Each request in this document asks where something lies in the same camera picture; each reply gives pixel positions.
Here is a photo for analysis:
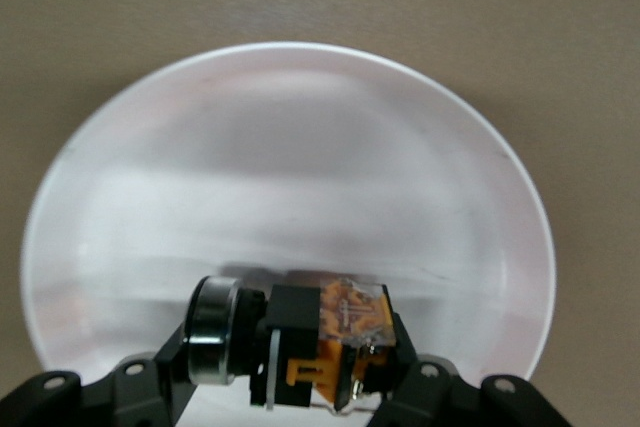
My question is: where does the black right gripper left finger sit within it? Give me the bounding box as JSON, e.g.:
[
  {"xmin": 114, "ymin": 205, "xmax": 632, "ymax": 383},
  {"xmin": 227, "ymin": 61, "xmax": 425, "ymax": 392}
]
[{"xmin": 0, "ymin": 319, "xmax": 201, "ymax": 427}]

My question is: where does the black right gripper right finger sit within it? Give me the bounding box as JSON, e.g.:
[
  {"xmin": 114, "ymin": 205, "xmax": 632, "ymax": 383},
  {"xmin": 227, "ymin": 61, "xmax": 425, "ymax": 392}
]
[{"xmin": 369, "ymin": 311, "xmax": 571, "ymax": 427}]

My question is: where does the orange push-button switch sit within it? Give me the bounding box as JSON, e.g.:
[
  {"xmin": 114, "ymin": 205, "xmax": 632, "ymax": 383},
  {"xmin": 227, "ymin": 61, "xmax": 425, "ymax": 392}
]
[{"xmin": 184, "ymin": 274, "xmax": 401, "ymax": 418}]

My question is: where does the white round plate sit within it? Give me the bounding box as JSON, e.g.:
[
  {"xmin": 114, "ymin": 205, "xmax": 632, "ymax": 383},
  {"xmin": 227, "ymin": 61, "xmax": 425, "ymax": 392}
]
[{"xmin": 22, "ymin": 41, "xmax": 557, "ymax": 391}]

